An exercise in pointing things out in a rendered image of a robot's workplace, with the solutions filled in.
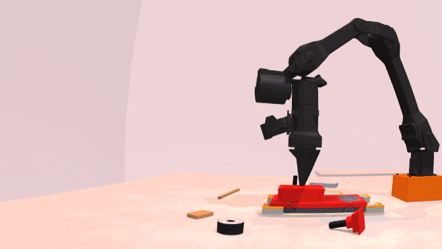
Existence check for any black toy tyre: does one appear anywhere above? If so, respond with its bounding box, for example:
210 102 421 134
217 218 244 235

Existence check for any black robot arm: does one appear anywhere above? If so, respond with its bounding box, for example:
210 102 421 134
255 18 440 177

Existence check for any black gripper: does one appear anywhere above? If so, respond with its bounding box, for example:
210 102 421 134
288 105 322 187

